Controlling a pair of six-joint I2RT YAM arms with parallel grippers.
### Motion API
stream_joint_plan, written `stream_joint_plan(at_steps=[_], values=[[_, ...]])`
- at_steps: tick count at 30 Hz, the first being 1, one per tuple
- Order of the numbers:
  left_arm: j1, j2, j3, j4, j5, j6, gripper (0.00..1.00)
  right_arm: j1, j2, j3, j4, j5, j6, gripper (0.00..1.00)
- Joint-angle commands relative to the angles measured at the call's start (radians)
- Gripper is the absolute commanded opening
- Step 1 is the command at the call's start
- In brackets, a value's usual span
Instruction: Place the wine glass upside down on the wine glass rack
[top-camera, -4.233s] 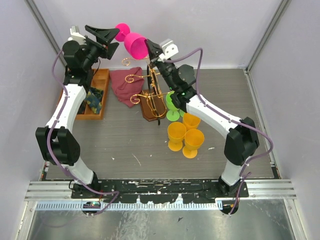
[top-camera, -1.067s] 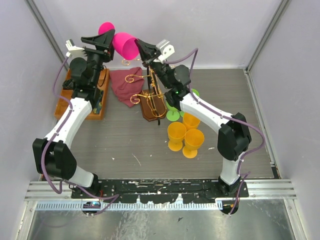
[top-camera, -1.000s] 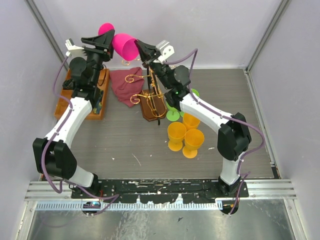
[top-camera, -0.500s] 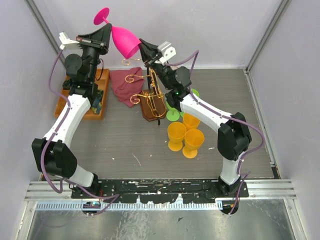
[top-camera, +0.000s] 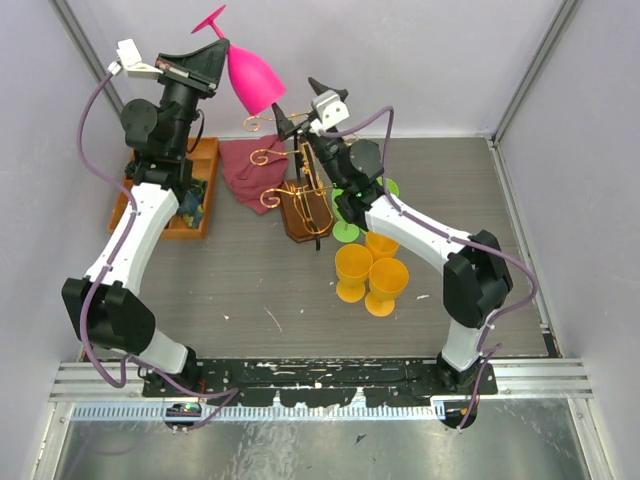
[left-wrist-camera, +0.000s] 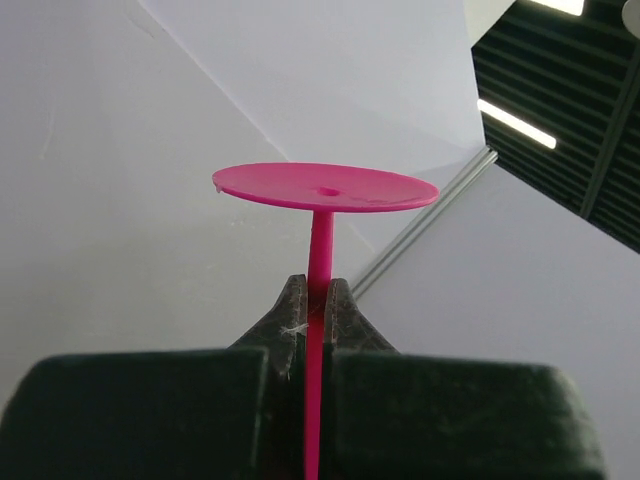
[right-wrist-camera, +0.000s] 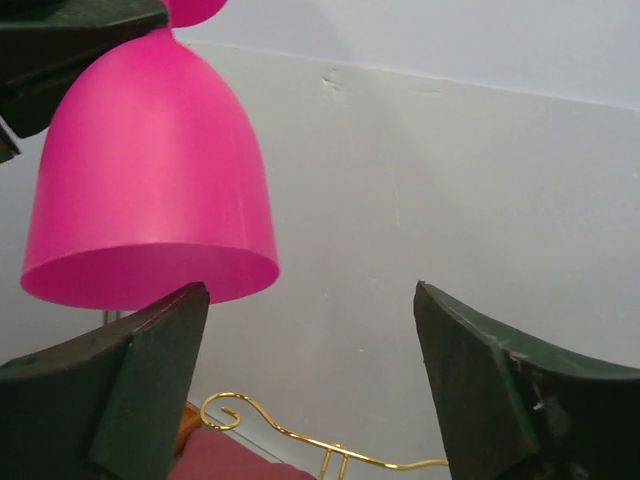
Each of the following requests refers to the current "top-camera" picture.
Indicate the green wine glass left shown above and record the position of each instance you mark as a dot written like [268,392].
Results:
[343,231]

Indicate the pink wine glass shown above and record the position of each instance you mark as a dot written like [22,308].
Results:
[255,83]

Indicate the gold wire wine glass rack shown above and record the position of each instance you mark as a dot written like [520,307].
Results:
[303,200]

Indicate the orange wine glass front right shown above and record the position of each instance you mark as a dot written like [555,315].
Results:
[388,279]

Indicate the wooden tray organizer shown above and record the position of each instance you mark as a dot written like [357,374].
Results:
[205,160]

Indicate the aluminium frame rail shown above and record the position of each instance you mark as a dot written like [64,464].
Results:
[143,398]

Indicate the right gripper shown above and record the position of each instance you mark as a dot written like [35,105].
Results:
[284,126]

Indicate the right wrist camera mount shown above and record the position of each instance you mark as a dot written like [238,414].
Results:
[329,109]

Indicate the blue floral fabric pouch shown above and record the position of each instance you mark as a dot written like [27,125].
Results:
[191,209]

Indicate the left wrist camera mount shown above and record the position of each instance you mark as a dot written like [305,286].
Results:
[129,60]

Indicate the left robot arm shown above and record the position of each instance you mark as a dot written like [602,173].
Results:
[103,305]

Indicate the orange wine glass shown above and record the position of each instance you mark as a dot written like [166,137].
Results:
[380,246]
[353,263]
[388,279]

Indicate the green wine glass right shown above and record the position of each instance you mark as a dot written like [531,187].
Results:
[390,187]

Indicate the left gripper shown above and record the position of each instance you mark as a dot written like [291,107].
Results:
[200,70]

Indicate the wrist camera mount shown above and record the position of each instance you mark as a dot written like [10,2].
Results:
[329,109]
[129,60]

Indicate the orange wine glass front left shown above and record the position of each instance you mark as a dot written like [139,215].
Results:
[353,263]

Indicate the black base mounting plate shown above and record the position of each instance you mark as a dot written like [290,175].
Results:
[324,382]

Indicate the orange wine glass back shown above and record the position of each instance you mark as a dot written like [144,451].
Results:
[380,246]

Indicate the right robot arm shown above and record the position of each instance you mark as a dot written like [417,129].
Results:
[475,278]

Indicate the red cloth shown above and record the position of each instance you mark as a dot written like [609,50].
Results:
[246,180]

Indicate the green wine glass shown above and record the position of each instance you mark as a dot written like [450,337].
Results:
[390,187]
[343,231]

